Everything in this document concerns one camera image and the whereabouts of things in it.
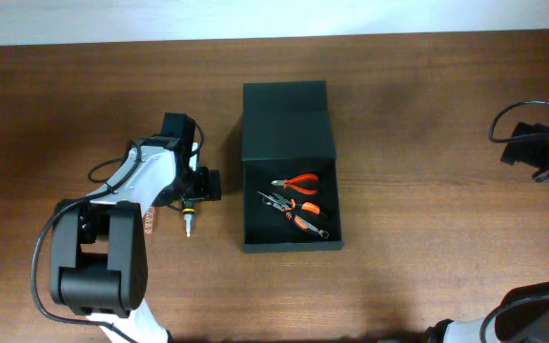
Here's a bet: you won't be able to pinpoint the yellow black screwdriver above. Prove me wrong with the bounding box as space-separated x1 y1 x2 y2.
181 200 195 237

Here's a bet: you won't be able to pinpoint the red side cutters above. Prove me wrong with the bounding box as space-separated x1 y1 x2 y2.
271 173 319 195

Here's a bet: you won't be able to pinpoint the orange black pliers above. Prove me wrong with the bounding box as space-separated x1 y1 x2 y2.
256 191 330 234

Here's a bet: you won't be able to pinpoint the silver wrench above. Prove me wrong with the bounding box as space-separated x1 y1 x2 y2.
256 191 330 239

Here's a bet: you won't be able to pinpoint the black box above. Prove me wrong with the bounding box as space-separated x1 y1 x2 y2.
241 81 344 252

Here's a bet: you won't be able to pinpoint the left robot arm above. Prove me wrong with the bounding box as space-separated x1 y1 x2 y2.
30 112 221 342

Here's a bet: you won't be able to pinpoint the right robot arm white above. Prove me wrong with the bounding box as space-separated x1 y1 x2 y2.
421 100 549 343

